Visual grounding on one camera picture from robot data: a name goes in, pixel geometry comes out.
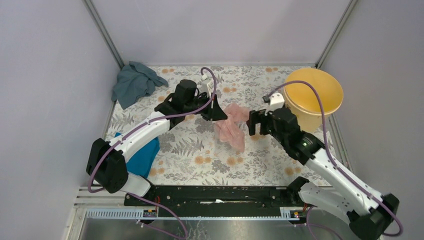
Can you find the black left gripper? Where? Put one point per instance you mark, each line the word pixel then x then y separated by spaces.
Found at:
pixel 216 113

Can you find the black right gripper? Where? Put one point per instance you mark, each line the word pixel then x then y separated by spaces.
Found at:
pixel 255 117

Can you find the pink plastic trash bag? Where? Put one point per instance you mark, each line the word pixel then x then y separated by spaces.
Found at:
pixel 228 130

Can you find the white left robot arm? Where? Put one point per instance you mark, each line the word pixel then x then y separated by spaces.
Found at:
pixel 107 162

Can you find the yellow trash bin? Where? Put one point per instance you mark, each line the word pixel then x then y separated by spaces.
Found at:
pixel 302 101

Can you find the grey crumpled cloth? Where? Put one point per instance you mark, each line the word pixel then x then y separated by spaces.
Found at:
pixel 135 81

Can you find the blue folded cloth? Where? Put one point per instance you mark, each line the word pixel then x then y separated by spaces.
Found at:
pixel 139 153

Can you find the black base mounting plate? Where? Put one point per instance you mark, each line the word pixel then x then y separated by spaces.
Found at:
pixel 219 201

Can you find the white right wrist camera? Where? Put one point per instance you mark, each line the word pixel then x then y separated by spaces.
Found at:
pixel 275 101

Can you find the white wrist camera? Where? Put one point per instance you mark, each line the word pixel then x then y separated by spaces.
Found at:
pixel 207 85
pixel 275 101

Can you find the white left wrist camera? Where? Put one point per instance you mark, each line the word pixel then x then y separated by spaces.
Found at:
pixel 207 85

